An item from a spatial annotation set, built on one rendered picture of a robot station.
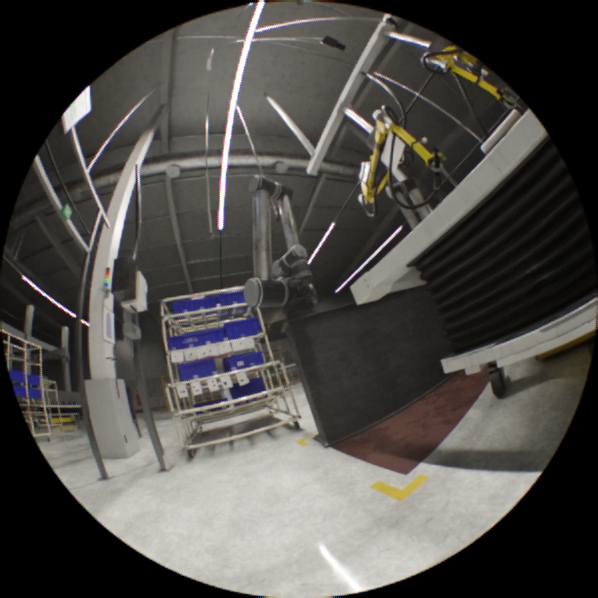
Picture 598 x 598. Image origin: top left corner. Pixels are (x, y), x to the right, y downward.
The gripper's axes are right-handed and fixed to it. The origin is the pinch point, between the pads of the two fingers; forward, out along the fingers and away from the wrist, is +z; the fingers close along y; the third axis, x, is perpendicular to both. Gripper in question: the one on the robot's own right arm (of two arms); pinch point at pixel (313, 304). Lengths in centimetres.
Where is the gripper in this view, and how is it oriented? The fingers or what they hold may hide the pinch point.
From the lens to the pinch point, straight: 121.7
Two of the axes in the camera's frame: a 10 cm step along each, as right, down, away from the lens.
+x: -9.4, 2.3, -2.5
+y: -1.5, 3.7, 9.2
